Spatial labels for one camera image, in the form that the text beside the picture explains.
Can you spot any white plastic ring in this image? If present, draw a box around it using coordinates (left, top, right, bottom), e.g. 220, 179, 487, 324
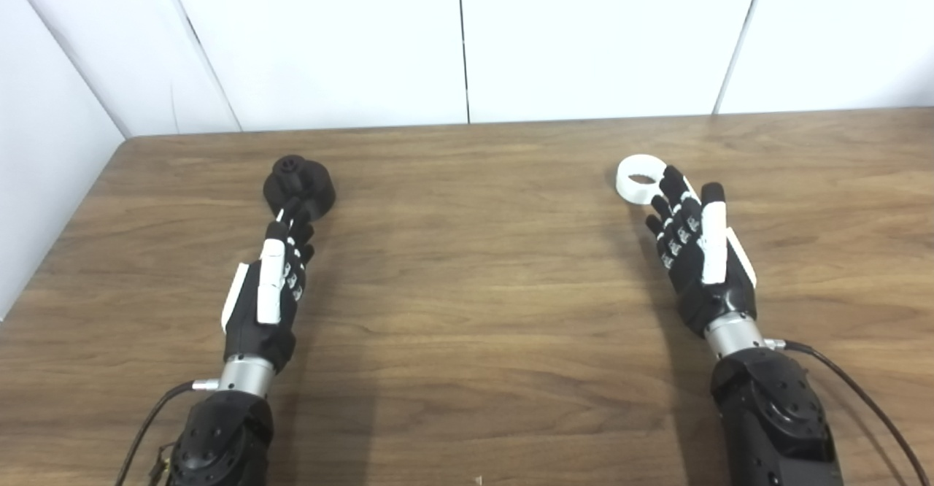
615, 154, 668, 204

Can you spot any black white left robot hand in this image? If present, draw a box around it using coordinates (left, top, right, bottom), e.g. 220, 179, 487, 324
221, 196, 316, 374

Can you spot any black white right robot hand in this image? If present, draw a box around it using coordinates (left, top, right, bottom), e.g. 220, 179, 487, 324
645, 166, 758, 339

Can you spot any thin wire with yellow plug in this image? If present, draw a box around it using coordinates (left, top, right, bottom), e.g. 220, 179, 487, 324
150, 442, 176, 484

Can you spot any round black plastic part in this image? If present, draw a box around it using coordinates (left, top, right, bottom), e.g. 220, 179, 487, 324
263, 155, 336, 220

